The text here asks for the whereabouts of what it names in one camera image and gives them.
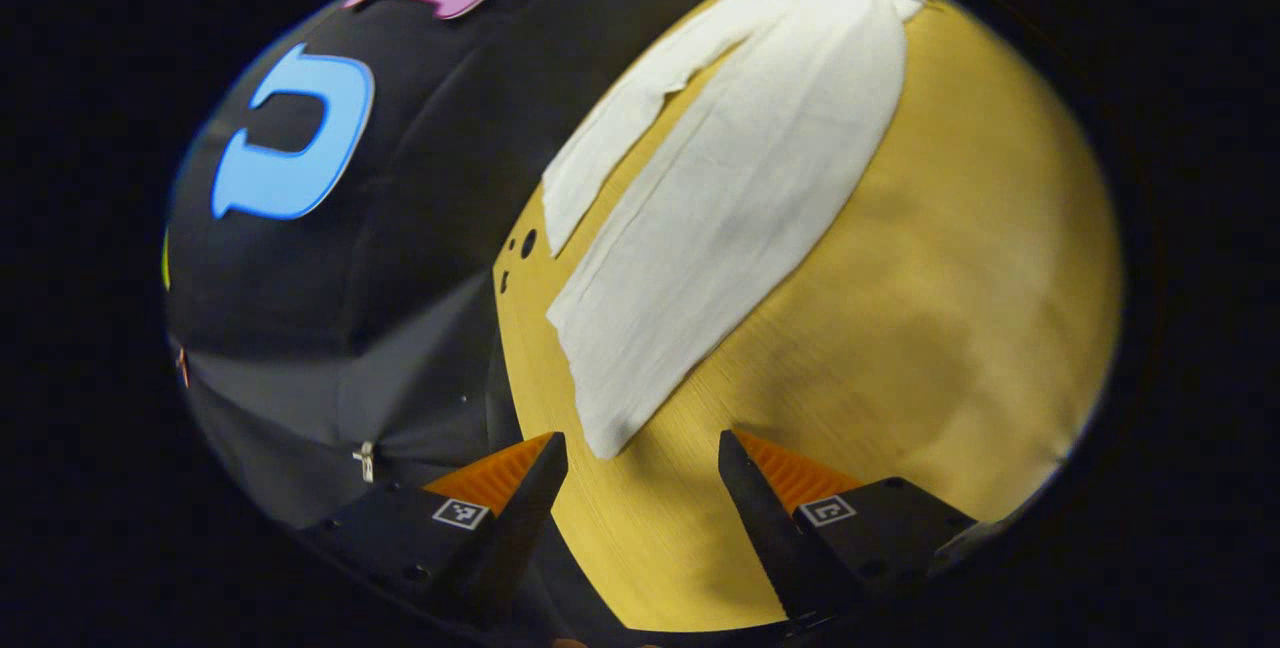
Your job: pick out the white jeans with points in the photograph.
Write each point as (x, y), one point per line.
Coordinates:
(740, 188)

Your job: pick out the small white clip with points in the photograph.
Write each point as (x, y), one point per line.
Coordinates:
(366, 460)

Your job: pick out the small red clip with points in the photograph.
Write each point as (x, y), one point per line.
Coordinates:
(182, 366)

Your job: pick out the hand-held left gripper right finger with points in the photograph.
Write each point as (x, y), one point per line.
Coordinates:
(760, 528)

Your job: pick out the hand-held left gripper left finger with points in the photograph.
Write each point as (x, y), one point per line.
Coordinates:
(520, 528)

